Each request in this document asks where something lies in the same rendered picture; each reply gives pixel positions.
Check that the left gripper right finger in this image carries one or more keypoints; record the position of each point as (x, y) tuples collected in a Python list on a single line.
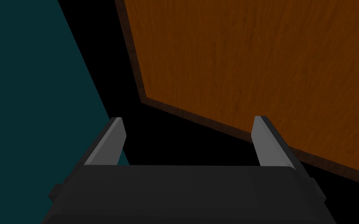
[(271, 146)]

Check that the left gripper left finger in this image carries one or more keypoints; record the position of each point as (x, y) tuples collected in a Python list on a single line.
[(109, 146)]

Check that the brown wooden table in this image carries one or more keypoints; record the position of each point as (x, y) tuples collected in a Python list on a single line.
[(245, 59)]

